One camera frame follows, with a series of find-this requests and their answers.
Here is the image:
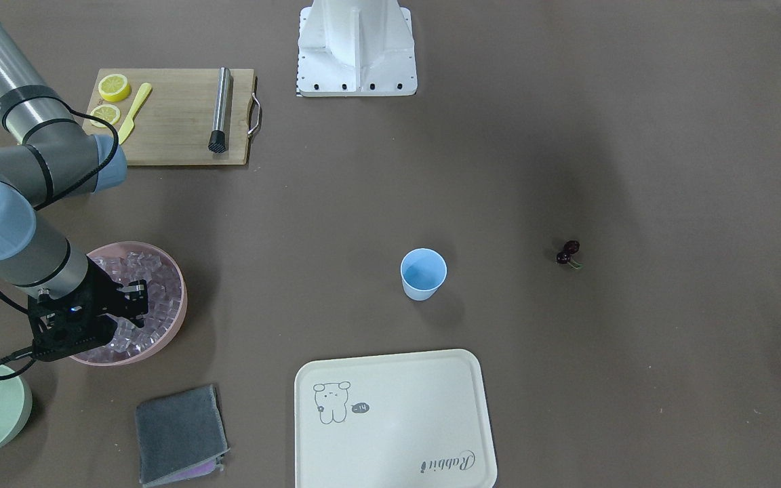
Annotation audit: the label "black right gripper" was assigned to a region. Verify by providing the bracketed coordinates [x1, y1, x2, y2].
[27, 258, 149, 362]

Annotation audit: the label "dark red cherries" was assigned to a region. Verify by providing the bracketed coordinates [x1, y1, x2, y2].
[555, 240, 582, 270]

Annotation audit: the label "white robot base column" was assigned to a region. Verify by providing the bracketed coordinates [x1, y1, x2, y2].
[296, 1, 418, 97]

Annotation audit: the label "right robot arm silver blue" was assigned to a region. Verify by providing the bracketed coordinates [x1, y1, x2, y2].
[0, 21, 148, 362]

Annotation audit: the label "pink bowl of ice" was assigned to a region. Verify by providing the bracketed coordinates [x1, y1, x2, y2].
[71, 241, 187, 367]

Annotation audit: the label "light blue plastic cup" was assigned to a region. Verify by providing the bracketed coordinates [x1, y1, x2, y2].
[400, 248, 447, 302]

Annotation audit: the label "grey folded cloth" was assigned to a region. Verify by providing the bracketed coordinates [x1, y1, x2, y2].
[134, 385, 229, 487]

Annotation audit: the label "yellow plastic knife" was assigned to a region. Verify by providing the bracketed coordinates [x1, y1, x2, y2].
[118, 83, 154, 145]

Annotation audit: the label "wooden cutting board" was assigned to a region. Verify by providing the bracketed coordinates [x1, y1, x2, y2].
[86, 68, 260, 167]

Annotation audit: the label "lemon slice on board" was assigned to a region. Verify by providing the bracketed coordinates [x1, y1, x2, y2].
[97, 73, 132, 103]

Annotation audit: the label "cream rabbit tray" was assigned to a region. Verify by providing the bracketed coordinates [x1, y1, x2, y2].
[294, 348, 497, 487]

